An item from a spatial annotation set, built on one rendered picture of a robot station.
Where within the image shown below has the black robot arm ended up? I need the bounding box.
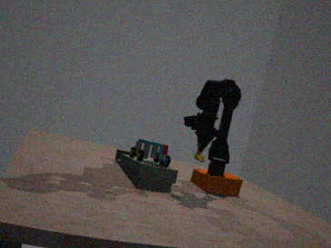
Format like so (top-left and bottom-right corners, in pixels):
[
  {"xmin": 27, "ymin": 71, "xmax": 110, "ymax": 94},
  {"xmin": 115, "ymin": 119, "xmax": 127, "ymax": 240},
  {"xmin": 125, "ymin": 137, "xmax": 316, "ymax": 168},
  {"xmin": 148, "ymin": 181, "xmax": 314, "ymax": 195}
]
[{"xmin": 184, "ymin": 79, "xmax": 242, "ymax": 177}]

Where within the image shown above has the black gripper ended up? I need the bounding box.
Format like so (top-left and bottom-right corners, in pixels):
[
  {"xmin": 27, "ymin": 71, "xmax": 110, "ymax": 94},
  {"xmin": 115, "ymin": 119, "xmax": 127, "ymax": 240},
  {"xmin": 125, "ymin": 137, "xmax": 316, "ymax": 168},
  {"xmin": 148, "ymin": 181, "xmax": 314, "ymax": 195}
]
[{"xmin": 191, "ymin": 111, "xmax": 220, "ymax": 153}]

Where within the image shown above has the red-headed metal pin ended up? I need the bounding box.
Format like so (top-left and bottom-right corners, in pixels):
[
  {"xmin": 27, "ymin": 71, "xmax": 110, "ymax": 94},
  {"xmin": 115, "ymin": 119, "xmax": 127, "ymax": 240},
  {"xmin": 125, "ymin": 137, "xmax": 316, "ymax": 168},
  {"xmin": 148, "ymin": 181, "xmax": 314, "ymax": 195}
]
[{"xmin": 163, "ymin": 145, "xmax": 168, "ymax": 159}]

